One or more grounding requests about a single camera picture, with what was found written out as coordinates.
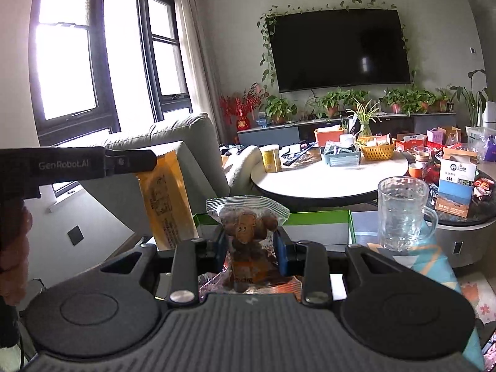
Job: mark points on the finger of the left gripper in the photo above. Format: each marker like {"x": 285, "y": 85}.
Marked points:
{"x": 121, "y": 161}

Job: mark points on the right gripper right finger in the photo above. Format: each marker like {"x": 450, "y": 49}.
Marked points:
{"x": 308, "y": 260}

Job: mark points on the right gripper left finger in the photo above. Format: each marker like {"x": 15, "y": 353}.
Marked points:
{"x": 192, "y": 259}

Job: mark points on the orange yellow biscuit packet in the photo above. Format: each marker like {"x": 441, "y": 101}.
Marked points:
{"x": 165, "y": 199}

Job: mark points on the clear bag brown snacks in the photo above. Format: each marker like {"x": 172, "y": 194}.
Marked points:
{"x": 248, "y": 276}

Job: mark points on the left human hand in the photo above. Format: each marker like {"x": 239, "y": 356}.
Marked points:
{"x": 15, "y": 263}

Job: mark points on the green cardboard box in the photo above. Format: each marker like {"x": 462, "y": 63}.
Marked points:
{"x": 302, "y": 226}

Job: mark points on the round white coffee table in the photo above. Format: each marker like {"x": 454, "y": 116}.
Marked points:
{"x": 303, "y": 187}

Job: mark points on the grey armchair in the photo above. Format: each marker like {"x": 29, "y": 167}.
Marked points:
{"x": 189, "y": 149}

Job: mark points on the clear glass mug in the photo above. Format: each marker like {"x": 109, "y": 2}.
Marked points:
{"x": 404, "y": 219}

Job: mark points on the blue tissue tray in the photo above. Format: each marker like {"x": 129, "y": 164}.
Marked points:
{"x": 336, "y": 155}

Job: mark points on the yellow canister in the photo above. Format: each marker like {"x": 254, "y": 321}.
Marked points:
{"x": 271, "y": 158}

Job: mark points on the blue patterned table cloth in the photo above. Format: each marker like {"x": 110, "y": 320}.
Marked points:
{"x": 402, "y": 314}

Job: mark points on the woven yellow basket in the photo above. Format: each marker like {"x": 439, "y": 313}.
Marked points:
{"x": 376, "y": 148}

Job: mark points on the red flower arrangement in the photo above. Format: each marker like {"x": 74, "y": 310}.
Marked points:
{"x": 239, "y": 107}

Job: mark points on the spider plant in vase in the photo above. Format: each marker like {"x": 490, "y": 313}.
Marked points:
{"x": 365, "y": 113}

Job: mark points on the white blue paper carton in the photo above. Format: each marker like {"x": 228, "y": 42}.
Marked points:
{"x": 456, "y": 182}

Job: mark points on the black wall television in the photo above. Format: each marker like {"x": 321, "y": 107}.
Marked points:
{"x": 330, "y": 48}

